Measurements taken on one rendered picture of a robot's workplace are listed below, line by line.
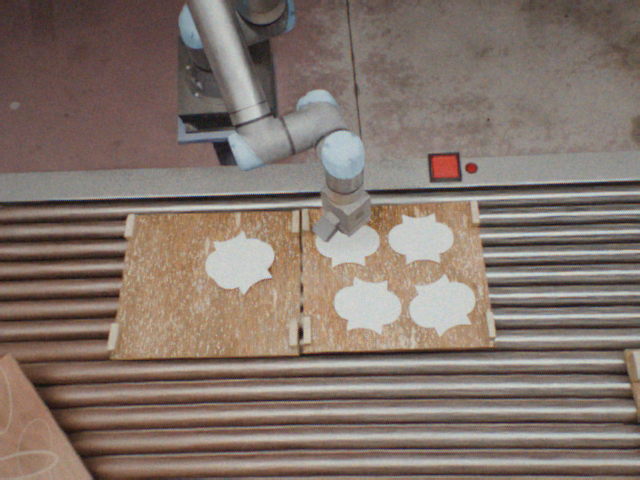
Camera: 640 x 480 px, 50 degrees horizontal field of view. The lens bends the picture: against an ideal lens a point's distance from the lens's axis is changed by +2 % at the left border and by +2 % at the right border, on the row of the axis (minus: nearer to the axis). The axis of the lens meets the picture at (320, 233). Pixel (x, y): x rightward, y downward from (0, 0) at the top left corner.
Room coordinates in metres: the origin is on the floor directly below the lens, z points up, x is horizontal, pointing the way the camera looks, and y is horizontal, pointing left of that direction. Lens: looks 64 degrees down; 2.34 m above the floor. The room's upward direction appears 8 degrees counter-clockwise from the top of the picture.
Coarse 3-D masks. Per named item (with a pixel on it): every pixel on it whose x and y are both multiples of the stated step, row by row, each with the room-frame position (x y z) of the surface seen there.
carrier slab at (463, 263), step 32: (384, 224) 0.68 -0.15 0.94; (448, 224) 0.66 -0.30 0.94; (320, 256) 0.62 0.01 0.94; (384, 256) 0.60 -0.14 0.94; (448, 256) 0.58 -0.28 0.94; (480, 256) 0.57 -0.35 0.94; (320, 288) 0.54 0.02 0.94; (480, 288) 0.49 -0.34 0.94; (320, 320) 0.47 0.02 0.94; (480, 320) 0.42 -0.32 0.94; (320, 352) 0.40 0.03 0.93; (352, 352) 0.39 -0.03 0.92
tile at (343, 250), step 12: (360, 228) 0.67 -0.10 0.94; (372, 228) 0.67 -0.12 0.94; (336, 240) 0.65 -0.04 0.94; (348, 240) 0.65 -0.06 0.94; (360, 240) 0.64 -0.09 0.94; (372, 240) 0.64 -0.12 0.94; (324, 252) 0.62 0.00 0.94; (336, 252) 0.62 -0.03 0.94; (348, 252) 0.62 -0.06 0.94; (360, 252) 0.61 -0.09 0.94; (372, 252) 0.61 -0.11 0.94; (336, 264) 0.59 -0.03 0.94; (360, 264) 0.58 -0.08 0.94
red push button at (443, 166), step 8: (432, 160) 0.84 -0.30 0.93; (440, 160) 0.84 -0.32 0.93; (448, 160) 0.83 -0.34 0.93; (456, 160) 0.83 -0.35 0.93; (440, 168) 0.81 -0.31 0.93; (448, 168) 0.81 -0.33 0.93; (456, 168) 0.81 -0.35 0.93; (440, 176) 0.79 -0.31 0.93; (448, 176) 0.79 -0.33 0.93; (456, 176) 0.79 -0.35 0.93
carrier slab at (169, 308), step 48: (144, 240) 0.72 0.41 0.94; (192, 240) 0.71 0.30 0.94; (288, 240) 0.67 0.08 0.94; (144, 288) 0.60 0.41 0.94; (192, 288) 0.58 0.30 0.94; (288, 288) 0.55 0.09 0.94; (144, 336) 0.49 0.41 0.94; (192, 336) 0.47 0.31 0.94; (240, 336) 0.46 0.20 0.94; (288, 336) 0.44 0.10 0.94
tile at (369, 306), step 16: (352, 288) 0.53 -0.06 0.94; (368, 288) 0.52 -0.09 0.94; (384, 288) 0.52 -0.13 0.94; (336, 304) 0.50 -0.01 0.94; (352, 304) 0.49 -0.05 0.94; (368, 304) 0.49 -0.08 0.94; (384, 304) 0.48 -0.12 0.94; (352, 320) 0.45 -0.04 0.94; (368, 320) 0.45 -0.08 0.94; (384, 320) 0.44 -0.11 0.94
